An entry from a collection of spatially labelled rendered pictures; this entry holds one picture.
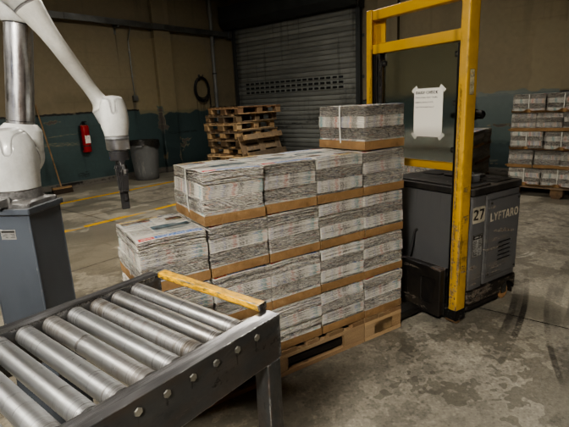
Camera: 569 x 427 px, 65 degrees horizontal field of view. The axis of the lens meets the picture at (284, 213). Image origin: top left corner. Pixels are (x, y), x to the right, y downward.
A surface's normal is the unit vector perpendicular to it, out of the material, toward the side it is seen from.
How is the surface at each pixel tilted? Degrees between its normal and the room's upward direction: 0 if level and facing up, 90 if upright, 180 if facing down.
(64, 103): 90
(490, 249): 90
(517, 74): 90
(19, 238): 90
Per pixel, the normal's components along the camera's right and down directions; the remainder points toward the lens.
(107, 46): 0.78, 0.11
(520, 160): -0.66, 0.21
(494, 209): 0.55, 0.18
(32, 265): -0.11, 0.24
